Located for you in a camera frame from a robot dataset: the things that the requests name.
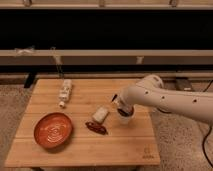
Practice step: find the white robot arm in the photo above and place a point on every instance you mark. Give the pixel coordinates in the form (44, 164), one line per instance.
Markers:
(150, 91)

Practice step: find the white ceramic cup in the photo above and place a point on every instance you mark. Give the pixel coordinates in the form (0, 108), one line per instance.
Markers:
(125, 118)

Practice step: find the orange ceramic bowl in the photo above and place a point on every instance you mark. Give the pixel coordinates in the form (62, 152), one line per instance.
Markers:
(52, 130)

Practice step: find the white plastic bottle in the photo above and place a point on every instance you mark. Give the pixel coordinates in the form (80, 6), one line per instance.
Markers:
(64, 93)

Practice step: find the dark red snack packet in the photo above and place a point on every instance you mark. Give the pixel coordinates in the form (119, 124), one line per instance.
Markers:
(95, 127)

